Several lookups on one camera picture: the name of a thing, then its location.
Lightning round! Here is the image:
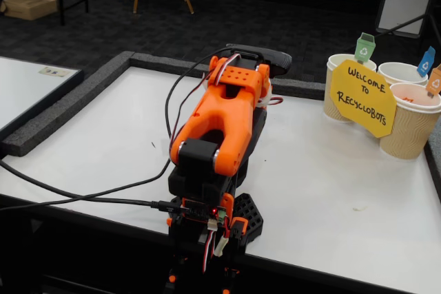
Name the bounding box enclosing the green recycling bin label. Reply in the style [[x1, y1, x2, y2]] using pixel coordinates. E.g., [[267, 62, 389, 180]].
[[353, 32, 376, 65]]

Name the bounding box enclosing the tricolour servo cable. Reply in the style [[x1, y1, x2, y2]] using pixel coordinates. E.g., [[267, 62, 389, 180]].
[[170, 52, 285, 147], [201, 220, 230, 273]]

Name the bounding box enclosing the paper cup with blue label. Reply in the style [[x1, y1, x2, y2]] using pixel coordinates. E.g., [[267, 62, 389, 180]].
[[377, 62, 430, 85]]

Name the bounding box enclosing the black robot base with clamp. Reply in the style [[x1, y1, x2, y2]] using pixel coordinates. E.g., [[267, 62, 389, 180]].
[[164, 192, 265, 294]]

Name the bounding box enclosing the paper cup with green label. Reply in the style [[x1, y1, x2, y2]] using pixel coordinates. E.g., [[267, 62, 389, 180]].
[[322, 53, 378, 123]]

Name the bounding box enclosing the blue recycling bin label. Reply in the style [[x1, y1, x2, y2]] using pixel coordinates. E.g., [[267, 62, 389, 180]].
[[416, 45, 438, 78]]

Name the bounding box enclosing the paper cup with orange label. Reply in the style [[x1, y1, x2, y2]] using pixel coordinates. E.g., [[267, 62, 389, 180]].
[[378, 82, 441, 160]]

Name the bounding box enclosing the black camera cable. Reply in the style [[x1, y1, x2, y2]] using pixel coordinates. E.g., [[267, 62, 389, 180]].
[[0, 51, 238, 212]]

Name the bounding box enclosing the white tape label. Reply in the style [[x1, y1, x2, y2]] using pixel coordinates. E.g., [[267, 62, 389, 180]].
[[38, 66, 72, 77]]

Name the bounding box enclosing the yellow handwritten welcome sign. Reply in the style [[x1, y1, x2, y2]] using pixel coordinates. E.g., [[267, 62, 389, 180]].
[[329, 59, 398, 138]]

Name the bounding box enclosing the black framed whiteboard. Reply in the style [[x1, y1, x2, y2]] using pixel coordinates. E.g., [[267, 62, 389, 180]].
[[0, 56, 85, 142]]

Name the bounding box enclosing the short dark grey foam strip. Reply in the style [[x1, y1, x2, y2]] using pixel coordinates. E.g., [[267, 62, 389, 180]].
[[270, 76, 327, 101]]

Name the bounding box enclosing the long dark grey foam strip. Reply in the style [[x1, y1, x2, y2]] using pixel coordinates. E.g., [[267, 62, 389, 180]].
[[1, 51, 136, 157]]

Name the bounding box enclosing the cardboard box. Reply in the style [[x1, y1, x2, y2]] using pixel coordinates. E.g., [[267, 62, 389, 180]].
[[0, 0, 59, 21]]

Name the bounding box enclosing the orange controller board housing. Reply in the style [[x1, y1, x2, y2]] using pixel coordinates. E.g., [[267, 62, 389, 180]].
[[181, 192, 235, 221]]

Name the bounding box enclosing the black USB controller cable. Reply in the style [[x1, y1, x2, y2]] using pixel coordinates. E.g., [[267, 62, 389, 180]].
[[0, 158, 189, 214]]

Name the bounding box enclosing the orange recycling bin label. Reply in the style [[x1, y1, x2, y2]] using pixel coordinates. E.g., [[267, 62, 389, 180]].
[[424, 62, 441, 98]]

